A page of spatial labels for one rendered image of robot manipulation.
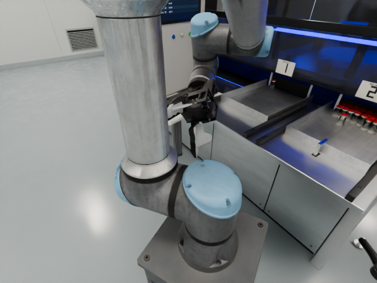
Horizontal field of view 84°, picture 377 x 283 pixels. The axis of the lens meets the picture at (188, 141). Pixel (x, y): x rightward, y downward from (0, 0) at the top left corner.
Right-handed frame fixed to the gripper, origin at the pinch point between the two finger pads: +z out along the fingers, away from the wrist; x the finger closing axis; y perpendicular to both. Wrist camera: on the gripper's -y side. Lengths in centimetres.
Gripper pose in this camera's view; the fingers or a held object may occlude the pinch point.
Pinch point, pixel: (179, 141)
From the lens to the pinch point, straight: 50.5
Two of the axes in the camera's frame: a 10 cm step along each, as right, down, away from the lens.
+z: -2.0, 7.8, -6.0
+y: 8.7, -1.4, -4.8
